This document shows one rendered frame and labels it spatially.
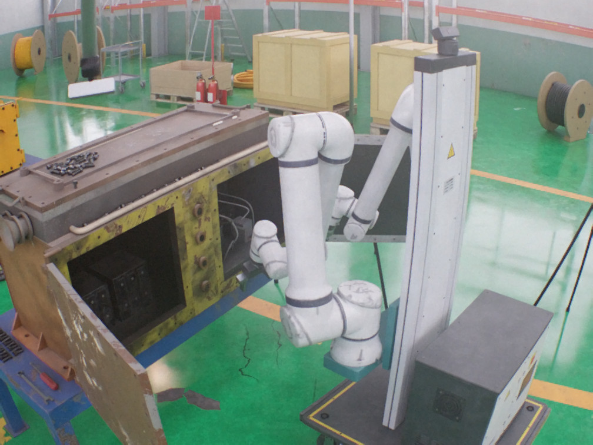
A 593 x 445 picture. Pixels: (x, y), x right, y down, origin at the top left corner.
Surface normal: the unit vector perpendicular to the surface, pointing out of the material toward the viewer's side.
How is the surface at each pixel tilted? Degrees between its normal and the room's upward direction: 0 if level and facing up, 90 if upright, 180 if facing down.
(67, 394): 0
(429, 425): 90
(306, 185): 80
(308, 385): 0
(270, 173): 90
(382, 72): 90
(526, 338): 0
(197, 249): 90
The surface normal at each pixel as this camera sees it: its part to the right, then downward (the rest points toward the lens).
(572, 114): 0.53, 0.34
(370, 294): 0.17, -0.88
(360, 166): -0.05, 0.40
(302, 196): 0.13, 0.24
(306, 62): -0.58, 0.33
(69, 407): 0.84, 0.22
